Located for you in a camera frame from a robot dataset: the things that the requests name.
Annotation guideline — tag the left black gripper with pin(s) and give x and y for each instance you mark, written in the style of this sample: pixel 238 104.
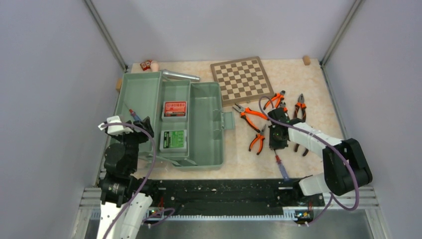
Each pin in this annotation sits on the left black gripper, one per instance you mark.
pixel 143 136

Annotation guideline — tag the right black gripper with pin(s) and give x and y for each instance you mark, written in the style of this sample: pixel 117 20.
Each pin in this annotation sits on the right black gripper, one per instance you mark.
pixel 274 144

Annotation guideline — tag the blue handled screwdriver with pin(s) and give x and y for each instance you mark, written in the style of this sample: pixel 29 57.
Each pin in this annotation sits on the blue handled screwdriver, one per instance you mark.
pixel 134 115
pixel 281 167

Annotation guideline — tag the red tool card pack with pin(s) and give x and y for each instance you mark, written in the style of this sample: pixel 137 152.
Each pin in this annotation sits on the red tool card pack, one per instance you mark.
pixel 175 111

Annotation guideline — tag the green screw bit box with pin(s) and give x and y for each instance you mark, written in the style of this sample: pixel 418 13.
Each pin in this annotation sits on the green screw bit box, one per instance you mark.
pixel 173 141

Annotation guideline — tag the orange diagonal cutters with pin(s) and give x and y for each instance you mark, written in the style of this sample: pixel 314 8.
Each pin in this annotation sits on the orange diagonal cutters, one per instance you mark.
pixel 276 100

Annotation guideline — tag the green plastic tool box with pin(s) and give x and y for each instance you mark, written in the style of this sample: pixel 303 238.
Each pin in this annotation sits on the green plastic tool box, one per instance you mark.
pixel 193 142

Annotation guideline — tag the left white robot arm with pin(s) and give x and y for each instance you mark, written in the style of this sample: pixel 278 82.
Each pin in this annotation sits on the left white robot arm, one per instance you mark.
pixel 123 206

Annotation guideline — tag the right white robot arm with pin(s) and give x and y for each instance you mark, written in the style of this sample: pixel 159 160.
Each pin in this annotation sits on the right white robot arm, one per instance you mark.
pixel 345 167

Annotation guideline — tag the small orange pliers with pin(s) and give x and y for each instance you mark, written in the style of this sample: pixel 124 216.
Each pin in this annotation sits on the small orange pliers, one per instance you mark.
pixel 283 106

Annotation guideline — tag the wooden block at left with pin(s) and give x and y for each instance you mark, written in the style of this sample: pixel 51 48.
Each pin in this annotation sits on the wooden block at left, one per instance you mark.
pixel 118 85

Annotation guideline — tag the small red printed box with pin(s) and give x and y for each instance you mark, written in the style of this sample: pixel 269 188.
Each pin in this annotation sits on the small red printed box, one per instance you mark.
pixel 146 65

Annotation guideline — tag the wooden chessboard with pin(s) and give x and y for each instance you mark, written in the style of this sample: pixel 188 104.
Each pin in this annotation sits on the wooden chessboard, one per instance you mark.
pixel 241 80

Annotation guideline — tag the orange handled pliers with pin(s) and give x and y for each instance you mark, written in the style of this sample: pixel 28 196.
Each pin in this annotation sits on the orange handled pliers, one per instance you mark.
pixel 300 106

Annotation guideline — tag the wooden handle hammer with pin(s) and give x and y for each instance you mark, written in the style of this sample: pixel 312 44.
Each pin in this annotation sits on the wooden handle hammer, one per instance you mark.
pixel 154 66

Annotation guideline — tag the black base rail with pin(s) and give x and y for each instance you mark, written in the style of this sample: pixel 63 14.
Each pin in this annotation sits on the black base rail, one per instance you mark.
pixel 228 197

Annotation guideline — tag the aluminium frame post left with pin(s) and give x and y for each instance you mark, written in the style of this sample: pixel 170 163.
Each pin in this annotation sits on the aluminium frame post left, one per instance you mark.
pixel 105 34

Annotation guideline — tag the aluminium frame post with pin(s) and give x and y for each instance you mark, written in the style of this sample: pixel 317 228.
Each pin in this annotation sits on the aluminium frame post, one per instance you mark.
pixel 342 30
pixel 105 34

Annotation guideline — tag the aluminium frame post right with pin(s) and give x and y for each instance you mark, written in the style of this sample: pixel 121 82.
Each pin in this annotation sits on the aluminium frame post right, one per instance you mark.
pixel 342 30

